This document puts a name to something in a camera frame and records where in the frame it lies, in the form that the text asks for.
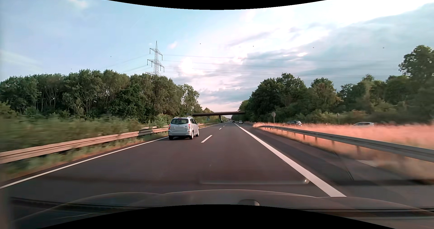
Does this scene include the concrete road bridge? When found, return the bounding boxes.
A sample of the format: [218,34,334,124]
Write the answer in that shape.
[191,111,245,122]

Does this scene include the silver car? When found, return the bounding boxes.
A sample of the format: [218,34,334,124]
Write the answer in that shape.
[168,117,200,141]

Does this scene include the dark asphalt road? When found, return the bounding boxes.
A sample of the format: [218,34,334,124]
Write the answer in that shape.
[0,122,434,209]

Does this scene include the lattice electricity pylon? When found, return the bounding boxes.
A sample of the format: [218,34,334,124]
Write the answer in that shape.
[146,41,165,76]

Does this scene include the car's own bonnet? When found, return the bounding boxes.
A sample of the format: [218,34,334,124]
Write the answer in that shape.
[10,189,434,219]

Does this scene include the road markings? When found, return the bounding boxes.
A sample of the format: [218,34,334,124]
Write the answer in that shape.
[0,122,346,198]

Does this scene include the wood of green trees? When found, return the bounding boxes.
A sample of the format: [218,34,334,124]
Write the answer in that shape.
[232,45,434,124]
[0,69,214,124]

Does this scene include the dry pale grass verge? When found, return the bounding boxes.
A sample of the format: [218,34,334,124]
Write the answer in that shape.
[252,122,434,179]

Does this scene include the overgrown green grass verge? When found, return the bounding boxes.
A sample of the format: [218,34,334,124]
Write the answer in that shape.
[0,114,221,182]

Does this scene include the overhead wires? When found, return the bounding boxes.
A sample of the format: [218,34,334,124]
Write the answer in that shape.
[102,53,407,80]

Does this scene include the grey metal guard rail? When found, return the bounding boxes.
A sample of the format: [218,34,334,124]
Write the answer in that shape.
[258,125,434,163]

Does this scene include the weathered metal guard rail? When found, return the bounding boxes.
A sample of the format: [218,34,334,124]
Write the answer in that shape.
[0,122,217,164]

